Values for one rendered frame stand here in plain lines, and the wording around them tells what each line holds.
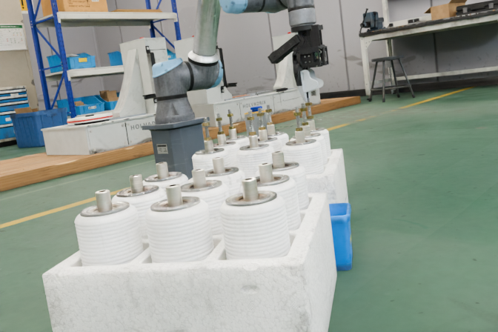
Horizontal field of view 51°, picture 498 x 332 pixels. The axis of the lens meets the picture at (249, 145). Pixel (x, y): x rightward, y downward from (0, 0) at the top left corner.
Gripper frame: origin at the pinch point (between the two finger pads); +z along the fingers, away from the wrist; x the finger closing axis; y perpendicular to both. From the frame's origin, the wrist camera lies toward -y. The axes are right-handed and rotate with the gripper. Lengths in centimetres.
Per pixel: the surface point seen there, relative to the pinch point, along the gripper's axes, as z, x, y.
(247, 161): 12.3, -30.7, -4.1
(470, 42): -14, 504, -3
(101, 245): 14, -86, 1
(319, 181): 18.0, -29.2, 13.5
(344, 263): 33, -40, 21
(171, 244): 14, -83, 12
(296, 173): 10, -55, 19
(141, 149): 30, 126, -173
